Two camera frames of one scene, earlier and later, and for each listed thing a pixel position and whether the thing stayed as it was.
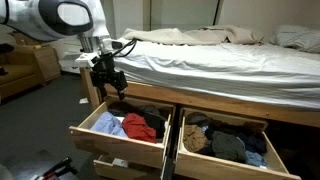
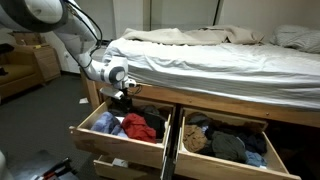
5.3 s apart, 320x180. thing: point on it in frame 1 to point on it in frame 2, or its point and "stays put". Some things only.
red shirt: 135,127 stays put
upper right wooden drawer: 216,145 stays put
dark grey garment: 227,146 stays put
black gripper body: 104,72 to 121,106
